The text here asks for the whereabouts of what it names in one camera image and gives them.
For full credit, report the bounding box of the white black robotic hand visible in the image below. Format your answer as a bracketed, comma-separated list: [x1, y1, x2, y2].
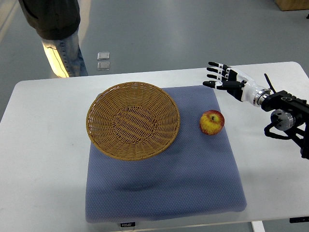
[203, 62, 266, 107]

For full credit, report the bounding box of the red yellow apple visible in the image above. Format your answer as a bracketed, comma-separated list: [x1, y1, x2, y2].
[199, 110, 225, 135]

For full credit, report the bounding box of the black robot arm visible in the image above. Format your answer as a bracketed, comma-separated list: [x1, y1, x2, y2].
[258, 74, 309, 159]

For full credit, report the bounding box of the brown wicker basket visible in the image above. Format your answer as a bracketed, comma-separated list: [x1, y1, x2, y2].
[86, 82, 180, 161]

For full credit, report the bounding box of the wooden box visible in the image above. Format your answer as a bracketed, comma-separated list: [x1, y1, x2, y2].
[275, 0, 309, 11]

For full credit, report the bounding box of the blue grey cushion mat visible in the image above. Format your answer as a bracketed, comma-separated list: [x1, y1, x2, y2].
[85, 86, 247, 223]

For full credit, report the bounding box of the upper metal floor plate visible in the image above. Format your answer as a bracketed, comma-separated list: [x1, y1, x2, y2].
[97, 52, 110, 60]

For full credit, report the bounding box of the white table leg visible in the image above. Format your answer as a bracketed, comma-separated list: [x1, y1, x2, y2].
[251, 221, 266, 232]

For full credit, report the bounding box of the black table label right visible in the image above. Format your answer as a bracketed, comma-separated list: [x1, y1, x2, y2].
[289, 216, 309, 223]

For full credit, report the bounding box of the black table label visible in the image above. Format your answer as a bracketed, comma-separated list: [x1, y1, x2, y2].
[289, 216, 309, 223]
[120, 222, 136, 228]

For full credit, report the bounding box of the black table label left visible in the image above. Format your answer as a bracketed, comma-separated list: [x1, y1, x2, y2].
[120, 222, 136, 228]

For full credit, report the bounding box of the standing person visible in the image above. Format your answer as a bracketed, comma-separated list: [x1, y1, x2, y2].
[19, 0, 88, 78]

